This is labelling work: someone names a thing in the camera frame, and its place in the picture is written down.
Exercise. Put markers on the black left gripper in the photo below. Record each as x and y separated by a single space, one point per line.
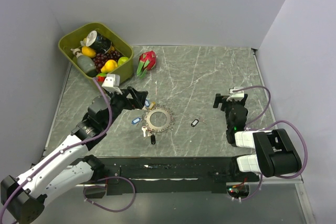
138 100

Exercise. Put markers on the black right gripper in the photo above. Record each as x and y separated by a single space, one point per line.
219 98

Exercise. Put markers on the round metal key ring plate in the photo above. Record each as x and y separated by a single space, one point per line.
158 119

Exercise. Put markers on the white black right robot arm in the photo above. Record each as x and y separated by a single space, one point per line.
275 154

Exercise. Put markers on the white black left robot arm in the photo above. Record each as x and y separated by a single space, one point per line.
26 196

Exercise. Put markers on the blue key tag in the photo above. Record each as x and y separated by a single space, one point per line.
147 104
136 121

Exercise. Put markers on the yellow key tag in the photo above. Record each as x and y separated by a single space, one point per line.
151 106

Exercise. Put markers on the black key tag on table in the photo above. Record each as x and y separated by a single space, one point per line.
194 122

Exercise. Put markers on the red dragon fruit toy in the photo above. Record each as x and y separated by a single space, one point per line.
147 62

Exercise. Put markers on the green apple toy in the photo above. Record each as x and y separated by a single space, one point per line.
122 60

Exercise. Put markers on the yellow pear toy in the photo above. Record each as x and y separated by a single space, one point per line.
109 66

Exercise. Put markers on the green lime toy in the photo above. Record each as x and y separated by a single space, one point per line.
101 75

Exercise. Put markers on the dark purple grape bunch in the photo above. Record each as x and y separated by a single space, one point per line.
101 59

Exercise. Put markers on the grey pump bottle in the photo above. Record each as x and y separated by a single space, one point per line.
85 63

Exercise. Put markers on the black cylindrical can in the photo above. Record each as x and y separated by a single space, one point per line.
98 42

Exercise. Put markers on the yellow lemon toy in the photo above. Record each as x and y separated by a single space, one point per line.
89 52

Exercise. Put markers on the olive green plastic bin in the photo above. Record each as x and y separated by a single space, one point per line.
77 39

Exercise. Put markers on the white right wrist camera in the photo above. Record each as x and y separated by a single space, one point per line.
237 93

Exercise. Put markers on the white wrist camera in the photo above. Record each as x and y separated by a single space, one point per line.
237 93
111 83

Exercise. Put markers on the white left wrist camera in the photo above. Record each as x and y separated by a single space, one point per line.
111 83

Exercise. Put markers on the black key tag on ring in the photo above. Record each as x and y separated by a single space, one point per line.
153 139

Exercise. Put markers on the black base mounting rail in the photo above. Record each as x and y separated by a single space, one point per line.
171 174

